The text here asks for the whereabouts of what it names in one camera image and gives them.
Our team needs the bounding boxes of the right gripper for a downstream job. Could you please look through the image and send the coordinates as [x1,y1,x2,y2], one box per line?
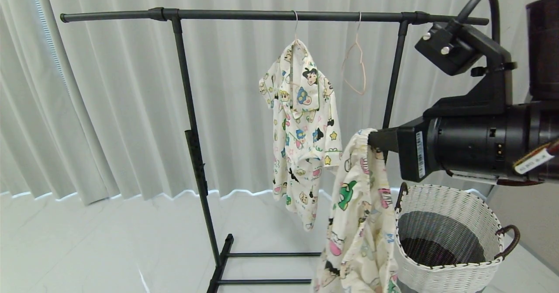
[368,101,559,184]

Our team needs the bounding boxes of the cream printed shirt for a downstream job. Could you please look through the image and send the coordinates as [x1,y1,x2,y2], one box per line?
[259,39,344,232]

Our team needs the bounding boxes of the cream printed pants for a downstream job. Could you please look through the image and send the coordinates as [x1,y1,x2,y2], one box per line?
[312,128,403,293]

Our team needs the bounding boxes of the white laundry basket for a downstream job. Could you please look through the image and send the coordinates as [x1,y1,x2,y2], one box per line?
[394,181,521,293]

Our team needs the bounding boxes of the black clothes rack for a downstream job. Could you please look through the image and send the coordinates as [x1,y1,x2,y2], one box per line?
[60,7,490,293]

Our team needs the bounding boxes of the white curtain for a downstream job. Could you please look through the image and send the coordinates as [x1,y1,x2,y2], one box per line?
[0,0,559,206]

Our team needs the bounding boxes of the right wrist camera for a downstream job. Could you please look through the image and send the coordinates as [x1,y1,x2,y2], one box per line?
[414,21,518,119]

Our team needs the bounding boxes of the black cable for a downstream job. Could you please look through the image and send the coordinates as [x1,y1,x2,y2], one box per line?
[455,0,501,45]

